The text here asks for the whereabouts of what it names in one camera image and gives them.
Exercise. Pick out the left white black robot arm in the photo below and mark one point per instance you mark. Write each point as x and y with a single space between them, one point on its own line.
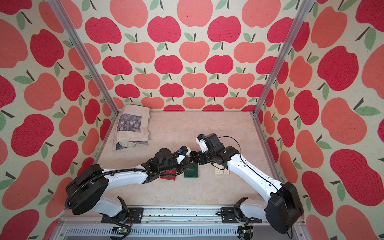
87 191

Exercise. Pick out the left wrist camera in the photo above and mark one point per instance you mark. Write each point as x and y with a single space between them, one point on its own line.
184 150

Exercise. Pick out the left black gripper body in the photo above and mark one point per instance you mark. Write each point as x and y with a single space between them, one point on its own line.
173 164

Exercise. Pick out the right aluminium frame post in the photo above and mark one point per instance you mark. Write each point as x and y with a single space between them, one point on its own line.
301 15

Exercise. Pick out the folded beige patterned cloth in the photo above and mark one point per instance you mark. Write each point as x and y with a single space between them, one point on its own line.
131 127

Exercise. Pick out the aluminium frame post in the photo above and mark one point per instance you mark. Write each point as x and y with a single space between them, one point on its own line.
301 15
71 31

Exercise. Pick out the cream lift-off box lid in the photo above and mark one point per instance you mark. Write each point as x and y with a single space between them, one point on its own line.
218 171

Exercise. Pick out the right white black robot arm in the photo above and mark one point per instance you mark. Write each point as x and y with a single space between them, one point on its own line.
282 207

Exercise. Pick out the red jewelry box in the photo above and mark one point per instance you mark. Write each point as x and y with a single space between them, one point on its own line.
169 175

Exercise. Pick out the green jewelry box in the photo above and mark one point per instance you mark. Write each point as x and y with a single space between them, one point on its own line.
192 172

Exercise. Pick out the left aluminium frame post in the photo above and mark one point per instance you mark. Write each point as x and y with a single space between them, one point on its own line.
71 31

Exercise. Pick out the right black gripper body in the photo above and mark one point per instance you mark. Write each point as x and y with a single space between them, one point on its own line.
206 157

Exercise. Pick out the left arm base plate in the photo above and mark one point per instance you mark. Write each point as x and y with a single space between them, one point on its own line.
132 214

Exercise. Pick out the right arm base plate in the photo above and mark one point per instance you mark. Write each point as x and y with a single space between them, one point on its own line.
235 216

